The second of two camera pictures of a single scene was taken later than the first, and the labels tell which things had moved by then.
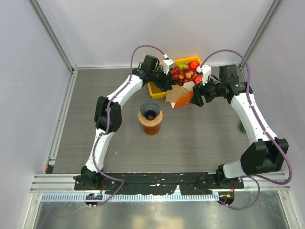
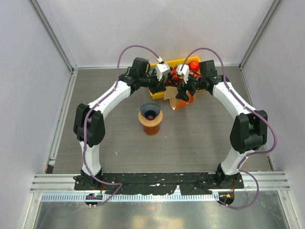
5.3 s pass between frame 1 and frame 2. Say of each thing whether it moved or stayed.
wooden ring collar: stayed
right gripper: moved
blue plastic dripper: stayed
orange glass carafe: stayed
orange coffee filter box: stayed
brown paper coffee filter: moved
